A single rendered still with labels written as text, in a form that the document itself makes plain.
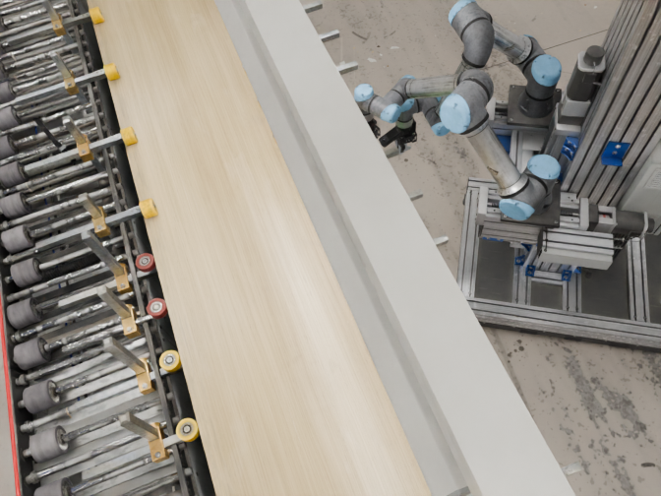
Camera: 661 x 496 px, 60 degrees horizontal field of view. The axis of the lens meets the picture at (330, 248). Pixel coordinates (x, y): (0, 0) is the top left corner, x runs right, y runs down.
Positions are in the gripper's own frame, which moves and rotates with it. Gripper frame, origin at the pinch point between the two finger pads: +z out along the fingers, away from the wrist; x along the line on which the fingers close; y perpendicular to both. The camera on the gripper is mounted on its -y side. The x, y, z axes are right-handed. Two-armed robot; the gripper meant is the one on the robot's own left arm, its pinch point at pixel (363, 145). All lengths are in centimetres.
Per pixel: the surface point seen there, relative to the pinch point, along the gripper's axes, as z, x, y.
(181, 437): 8, -133, 46
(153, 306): 8, -113, -4
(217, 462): 9, -128, 62
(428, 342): -146, -89, 115
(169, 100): 7, -46, -95
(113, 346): -15, -131, 13
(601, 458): 101, 3, 158
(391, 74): 98, 109, -95
